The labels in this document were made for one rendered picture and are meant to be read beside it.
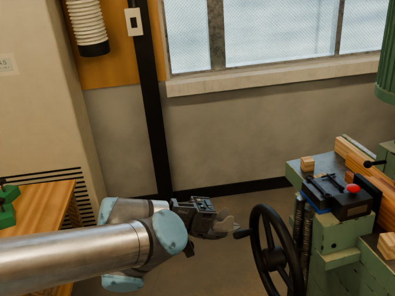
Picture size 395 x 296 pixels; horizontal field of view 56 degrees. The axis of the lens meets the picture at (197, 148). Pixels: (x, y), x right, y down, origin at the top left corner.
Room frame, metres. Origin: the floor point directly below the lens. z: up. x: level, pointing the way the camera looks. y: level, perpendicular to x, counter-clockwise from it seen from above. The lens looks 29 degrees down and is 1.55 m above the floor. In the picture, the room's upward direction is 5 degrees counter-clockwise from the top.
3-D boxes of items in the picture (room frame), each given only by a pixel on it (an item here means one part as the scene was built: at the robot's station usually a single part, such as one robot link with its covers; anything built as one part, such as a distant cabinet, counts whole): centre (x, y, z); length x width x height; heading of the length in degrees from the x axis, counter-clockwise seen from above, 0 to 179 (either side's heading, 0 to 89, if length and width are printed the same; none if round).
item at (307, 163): (0.96, -0.33, 0.92); 0.03 x 0.03 x 0.04; 8
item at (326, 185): (0.71, -0.32, 0.99); 0.13 x 0.11 x 0.06; 13
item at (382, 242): (0.60, -0.40, 0.92); 0.04 x 0.03 x 0.04; 2
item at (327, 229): (0.72, -0.32, 0.91); 0.15 x 0.14 x 0.09; 13
